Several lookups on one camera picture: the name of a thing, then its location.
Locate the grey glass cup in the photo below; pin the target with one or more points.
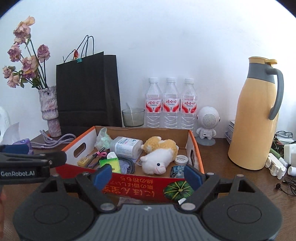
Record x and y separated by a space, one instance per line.
133 117

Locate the purple tissue pack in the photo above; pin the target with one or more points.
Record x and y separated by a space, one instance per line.
11 142

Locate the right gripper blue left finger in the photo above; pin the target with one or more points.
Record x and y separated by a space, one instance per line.
102 176

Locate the blue candy wrapper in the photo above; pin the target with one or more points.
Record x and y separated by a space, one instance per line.
177 172

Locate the right water bottle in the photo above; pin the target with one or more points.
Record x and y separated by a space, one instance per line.
188 105

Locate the person left hand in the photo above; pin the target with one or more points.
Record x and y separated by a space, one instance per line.
2 199

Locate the water bottle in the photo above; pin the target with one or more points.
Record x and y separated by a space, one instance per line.
171 104
188 105
153 104

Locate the dried pink flower bouquet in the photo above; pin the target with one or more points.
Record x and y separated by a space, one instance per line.
32 60

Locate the cotton swab plastic box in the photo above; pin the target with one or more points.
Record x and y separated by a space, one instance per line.
126 147

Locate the black paper shopping bag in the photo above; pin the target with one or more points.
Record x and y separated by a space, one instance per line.
87 90

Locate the purple knitted cloth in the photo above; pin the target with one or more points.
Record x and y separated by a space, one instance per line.
126 166

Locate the left water bottle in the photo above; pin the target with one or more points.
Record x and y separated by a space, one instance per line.
153 104

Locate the middle water bottle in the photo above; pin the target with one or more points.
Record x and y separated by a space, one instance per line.
171 104

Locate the yellow white plush toy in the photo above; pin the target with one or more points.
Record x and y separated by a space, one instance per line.
159 154

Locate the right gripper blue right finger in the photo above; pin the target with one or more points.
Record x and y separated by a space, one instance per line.
194 177

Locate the pale green plastic bag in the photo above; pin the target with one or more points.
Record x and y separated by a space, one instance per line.
103 140

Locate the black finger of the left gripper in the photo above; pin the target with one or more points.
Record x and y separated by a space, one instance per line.
55 159

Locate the purple white ceramic vase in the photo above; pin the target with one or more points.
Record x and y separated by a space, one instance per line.
49 110

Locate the yellow thermos jug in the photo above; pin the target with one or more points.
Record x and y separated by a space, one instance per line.
257 114

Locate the white detergent bottle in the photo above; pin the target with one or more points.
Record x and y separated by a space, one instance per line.
5 121

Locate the green tissue packet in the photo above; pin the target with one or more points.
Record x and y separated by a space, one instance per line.
114 163

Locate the white astronaut speaker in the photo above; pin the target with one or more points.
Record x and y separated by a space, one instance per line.
208 118

